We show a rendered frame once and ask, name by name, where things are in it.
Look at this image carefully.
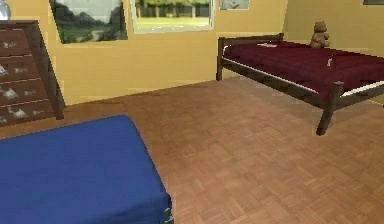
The dark red bed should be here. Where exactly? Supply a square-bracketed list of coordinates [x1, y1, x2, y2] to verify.
[215, 32, 384, 137]

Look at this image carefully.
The blue bed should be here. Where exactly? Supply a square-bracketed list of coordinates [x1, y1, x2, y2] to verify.
[0, 114, 175, 224]

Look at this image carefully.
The white framed window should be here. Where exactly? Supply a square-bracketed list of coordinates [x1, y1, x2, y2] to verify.
[129, 0, 216, 35]

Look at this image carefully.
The small pale framed picture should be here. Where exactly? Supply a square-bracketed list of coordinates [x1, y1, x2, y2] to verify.
[219, 0, 250, 11]

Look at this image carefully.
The brown teddy bear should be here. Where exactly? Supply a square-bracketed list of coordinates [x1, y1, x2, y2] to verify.
[309, 20, 331, 50]

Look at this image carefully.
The brown chest of drawers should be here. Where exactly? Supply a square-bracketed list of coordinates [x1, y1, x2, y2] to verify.
[0, 19, 66, 128]

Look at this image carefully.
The landscape framed picture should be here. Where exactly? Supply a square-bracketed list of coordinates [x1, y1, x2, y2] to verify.
[48, 0, 129, 45]

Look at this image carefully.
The pale glass vase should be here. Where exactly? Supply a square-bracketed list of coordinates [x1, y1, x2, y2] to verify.
[0, 0, 12, 22]

